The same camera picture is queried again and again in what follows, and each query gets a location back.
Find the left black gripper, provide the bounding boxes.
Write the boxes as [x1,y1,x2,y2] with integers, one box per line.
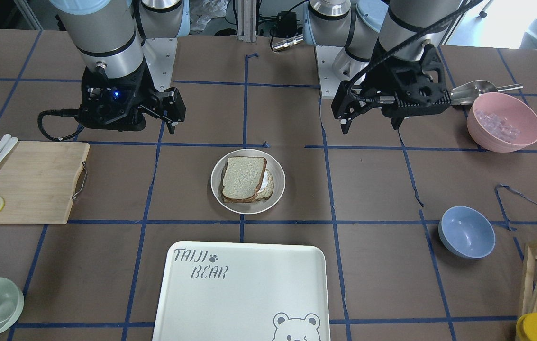
[331,43,452,135]

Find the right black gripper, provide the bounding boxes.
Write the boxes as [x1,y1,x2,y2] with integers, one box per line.
[78,60,186,135]

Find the plain bread slice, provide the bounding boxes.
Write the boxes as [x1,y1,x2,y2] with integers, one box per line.
[221,157,267,203]

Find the round cream plate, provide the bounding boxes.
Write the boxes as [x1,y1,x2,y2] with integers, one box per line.
[208,148,286,215]

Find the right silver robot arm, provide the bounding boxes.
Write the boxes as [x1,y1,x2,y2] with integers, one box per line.
[37,0,190,142]

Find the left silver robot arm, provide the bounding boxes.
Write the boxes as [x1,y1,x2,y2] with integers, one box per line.
[303,0,465,134]

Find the bread slice under egg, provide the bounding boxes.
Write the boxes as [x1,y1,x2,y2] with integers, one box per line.
[255,173,274,202]

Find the metal scoop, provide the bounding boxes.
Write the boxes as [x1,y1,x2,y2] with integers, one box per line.
[450,80,524,106]

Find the fried egg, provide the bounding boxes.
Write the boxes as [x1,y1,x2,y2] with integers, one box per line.
[259,169,271,192]

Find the pink bowl with ice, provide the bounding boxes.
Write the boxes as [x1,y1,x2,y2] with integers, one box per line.
[467,92,537,153]

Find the blue bowl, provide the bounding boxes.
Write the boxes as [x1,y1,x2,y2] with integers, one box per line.
[438,206,496,259]

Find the wooden cutting board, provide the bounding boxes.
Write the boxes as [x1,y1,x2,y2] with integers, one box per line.
[0,141,90,225]

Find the cream bear serving tray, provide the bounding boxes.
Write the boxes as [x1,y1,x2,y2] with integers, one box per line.
[153,241,330,341]

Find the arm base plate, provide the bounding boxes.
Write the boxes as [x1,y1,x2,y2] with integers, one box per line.
[143,37,178,92]
[315,45,369,99]

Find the aluminium frame post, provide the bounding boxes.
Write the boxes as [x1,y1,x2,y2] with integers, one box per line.
[233,0,259,43]

